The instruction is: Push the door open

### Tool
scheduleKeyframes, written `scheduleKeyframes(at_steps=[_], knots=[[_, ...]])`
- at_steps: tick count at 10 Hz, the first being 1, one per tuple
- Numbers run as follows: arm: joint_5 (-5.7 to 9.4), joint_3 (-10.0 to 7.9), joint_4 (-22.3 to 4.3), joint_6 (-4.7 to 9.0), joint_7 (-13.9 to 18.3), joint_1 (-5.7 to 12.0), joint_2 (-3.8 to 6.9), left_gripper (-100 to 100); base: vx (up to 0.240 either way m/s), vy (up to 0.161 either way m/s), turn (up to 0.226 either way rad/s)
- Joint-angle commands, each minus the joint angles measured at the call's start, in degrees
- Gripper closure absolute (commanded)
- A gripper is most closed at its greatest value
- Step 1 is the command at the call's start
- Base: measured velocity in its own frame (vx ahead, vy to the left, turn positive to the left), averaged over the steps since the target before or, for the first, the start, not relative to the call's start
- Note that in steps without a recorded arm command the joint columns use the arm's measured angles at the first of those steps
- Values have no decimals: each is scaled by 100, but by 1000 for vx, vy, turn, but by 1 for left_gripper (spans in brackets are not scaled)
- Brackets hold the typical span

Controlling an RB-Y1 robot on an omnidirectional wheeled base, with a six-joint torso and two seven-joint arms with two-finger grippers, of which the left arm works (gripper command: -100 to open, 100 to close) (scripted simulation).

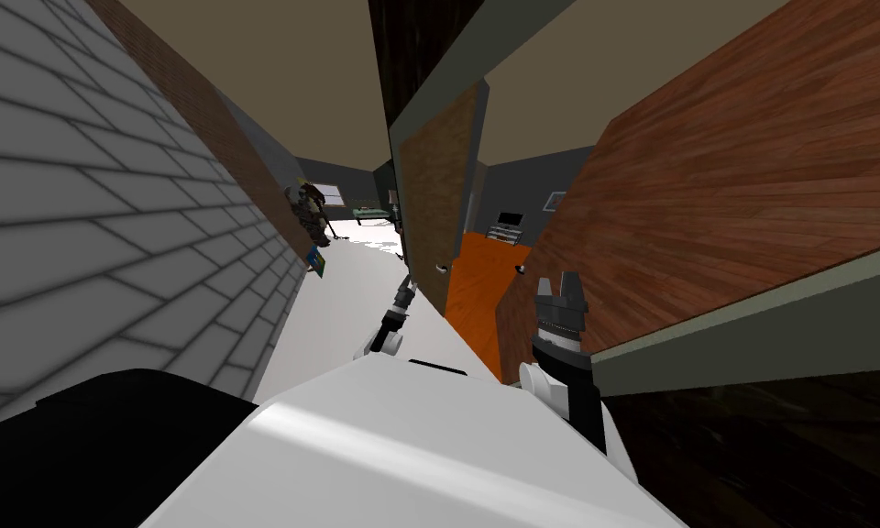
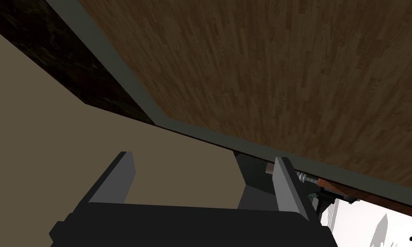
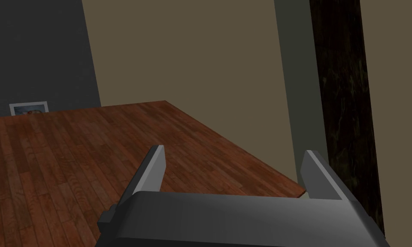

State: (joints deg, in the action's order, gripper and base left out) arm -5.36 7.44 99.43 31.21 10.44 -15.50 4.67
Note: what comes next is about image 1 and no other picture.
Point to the reddish brown wooden door leaf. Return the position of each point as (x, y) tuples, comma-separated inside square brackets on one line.
[(704, 191)]

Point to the window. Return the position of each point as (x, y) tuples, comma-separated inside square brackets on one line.
[(330, 194)]

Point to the framed wall picture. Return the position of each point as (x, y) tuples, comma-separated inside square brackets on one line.
[(554, 201)]

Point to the light brown speckled door leaf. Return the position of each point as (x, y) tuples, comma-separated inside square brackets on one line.
[(436, 191)]

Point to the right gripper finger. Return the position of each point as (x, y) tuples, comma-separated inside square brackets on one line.
[(570, 285), (545, 287)]

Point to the black television on stand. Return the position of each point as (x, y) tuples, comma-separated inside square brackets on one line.
[(507, 224)]

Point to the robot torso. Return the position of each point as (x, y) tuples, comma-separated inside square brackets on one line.
[(411, 455)]

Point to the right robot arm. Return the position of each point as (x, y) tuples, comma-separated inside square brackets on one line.
[(572, 396)]

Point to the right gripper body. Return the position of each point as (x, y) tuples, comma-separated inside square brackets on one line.
[(560, 314)]

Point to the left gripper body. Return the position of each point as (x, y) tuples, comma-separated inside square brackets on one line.
[(405, 295)]

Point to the blue green flat box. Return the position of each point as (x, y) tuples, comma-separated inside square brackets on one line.
[(316, 262)]

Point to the green table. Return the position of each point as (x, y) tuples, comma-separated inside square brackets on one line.
[(371, 214)]

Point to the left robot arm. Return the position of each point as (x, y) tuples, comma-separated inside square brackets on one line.
[(81, 455)]

